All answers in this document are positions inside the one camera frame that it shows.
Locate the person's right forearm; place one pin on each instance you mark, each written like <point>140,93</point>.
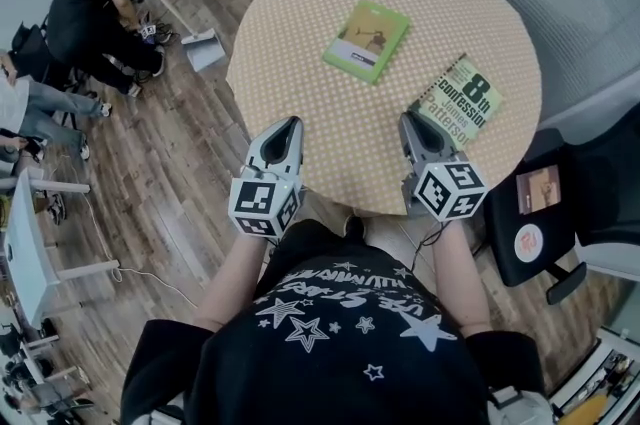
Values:
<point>457,283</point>

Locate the white desk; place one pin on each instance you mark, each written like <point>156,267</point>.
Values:
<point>25,253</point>

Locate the olive paperback book black print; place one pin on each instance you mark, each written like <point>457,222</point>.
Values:
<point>470,98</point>

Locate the round white red disc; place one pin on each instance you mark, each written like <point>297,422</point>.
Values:
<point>529,242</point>

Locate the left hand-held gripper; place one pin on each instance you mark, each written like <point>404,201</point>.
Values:
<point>255,200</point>

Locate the green book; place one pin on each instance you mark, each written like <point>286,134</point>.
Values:
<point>365,38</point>

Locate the person's black shoe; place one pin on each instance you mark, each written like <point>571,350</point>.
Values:
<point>354,227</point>

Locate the person's black trousers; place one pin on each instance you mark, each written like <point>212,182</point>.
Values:
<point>310,235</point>

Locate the person's black star t-shirt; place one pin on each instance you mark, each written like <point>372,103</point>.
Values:
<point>325,353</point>

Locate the round table yellow dotted cloth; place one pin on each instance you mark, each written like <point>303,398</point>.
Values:
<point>300,63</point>

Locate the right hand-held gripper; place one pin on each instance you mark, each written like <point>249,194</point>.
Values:
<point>450,193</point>

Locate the black office chair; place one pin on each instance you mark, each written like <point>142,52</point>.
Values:
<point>590,193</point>

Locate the person's left forearm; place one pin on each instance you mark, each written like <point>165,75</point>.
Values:
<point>230,283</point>

